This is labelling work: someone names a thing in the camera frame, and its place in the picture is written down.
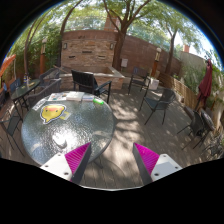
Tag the green marker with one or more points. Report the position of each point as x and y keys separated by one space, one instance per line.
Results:
x=98 y=101

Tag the black chair lower left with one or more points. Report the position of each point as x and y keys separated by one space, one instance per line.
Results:
x=9 y=123

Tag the black chair right centre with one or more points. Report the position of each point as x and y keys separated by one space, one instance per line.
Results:
x=162 y=104

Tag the black patio chair behind table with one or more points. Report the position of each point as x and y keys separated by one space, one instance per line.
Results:
x=86 y=82

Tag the round glass patio table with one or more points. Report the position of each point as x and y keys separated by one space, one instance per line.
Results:
x=82 y=122

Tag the colourful open magazine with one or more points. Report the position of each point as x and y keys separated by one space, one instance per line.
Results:
x=57 y=96

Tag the white book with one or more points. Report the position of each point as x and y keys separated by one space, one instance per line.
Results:
x=75 y=96

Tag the grey chair left of table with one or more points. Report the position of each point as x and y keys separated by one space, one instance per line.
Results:
x=53 y=87

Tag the stone brick fireplace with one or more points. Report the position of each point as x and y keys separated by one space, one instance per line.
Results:
x=92 y=51

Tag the black chair far right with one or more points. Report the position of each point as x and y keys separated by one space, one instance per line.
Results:
x=198 y=128

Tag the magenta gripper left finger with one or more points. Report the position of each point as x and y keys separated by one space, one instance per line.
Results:
x=69 y=166

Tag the dark side table left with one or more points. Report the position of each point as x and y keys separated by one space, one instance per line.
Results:
x=24 y=90

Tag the yellow duck mouse pad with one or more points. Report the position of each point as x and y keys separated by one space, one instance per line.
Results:
x=52 y=112

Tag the black chair far centre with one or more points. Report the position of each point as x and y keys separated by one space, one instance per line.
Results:
x=139 y=77

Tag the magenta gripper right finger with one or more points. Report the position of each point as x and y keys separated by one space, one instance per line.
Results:
x=153 y=166

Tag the white paper sheet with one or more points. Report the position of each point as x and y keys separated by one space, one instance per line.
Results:
x=87 y=98

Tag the closed maroon patio umbrella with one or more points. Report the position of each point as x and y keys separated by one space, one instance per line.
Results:
x=206 y=83

